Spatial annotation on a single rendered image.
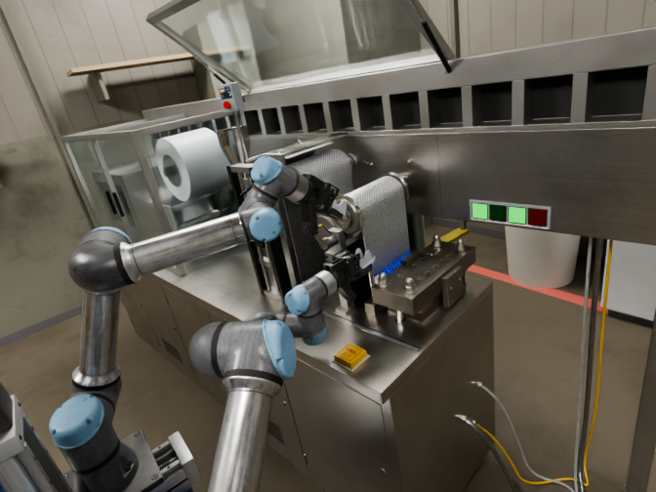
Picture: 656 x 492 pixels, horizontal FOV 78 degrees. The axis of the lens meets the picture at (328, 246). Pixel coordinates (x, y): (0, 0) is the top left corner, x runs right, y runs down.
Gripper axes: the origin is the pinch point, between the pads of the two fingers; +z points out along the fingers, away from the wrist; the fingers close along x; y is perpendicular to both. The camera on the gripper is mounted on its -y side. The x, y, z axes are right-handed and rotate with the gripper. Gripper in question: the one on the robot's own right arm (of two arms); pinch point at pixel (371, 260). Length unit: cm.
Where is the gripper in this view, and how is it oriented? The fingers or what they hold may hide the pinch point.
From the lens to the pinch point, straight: 137.7
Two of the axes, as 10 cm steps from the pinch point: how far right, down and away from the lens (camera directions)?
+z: 6.9, -3.9, 6.1
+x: -7.0, -1.6, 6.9
